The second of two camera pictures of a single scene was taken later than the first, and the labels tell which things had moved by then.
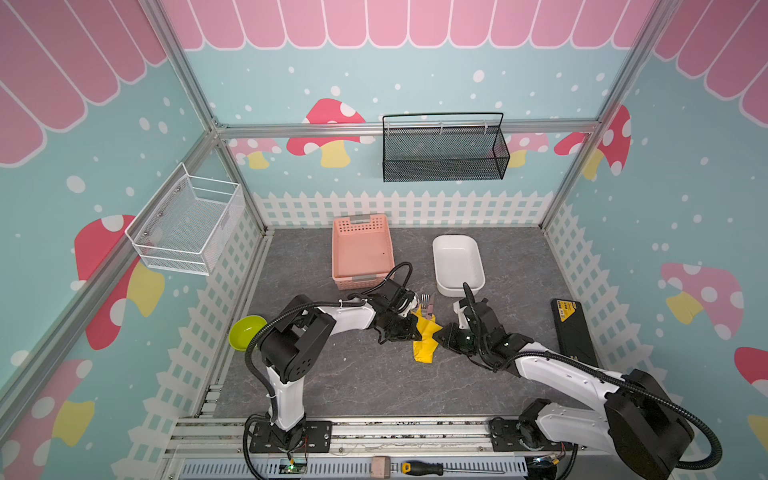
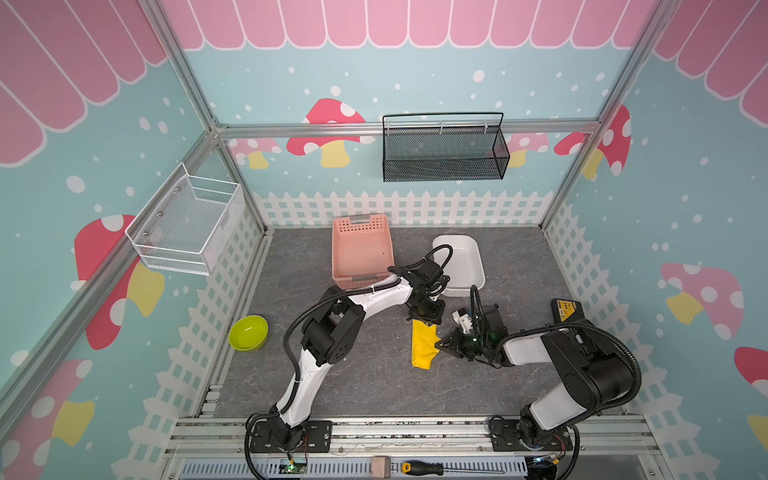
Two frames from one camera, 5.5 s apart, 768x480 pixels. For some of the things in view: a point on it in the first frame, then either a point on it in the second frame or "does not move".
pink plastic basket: (362, 250) does not move
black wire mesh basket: (443, 147) does not move
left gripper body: (399, 328) → (427, 309)
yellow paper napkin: (424, 349) does not move
